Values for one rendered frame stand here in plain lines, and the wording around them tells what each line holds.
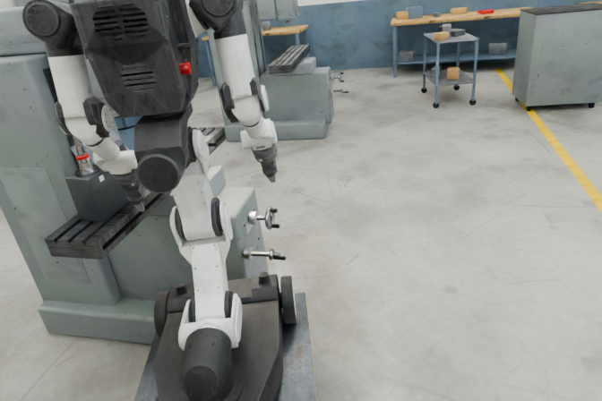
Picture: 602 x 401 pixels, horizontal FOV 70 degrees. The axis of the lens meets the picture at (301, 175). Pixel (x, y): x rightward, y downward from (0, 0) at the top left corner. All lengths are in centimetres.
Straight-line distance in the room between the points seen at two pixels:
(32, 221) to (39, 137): 52
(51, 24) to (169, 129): 37
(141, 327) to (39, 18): 176
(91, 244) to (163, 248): 66
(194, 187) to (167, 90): 41
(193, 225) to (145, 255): 95
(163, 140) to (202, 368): 69
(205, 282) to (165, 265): 83
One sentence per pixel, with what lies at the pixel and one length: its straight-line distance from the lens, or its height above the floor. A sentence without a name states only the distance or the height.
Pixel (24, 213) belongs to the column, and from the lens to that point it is 267.
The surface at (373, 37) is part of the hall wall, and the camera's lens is 839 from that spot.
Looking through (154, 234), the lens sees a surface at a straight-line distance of 235.
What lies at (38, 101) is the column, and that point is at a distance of 227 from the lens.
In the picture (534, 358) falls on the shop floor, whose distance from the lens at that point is 251.
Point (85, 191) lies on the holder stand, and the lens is 186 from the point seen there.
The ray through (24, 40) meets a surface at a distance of 237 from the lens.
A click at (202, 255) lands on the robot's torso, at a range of 163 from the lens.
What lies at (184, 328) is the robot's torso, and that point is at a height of 74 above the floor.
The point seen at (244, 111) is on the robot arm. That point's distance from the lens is 127.
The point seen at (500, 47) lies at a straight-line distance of 794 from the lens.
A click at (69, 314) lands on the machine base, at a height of 18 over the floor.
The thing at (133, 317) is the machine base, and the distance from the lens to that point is 261.
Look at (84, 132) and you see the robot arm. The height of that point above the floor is 143.
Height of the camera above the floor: 178
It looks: 25 degrees down
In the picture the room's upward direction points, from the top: 6 degrees counter-clockwise
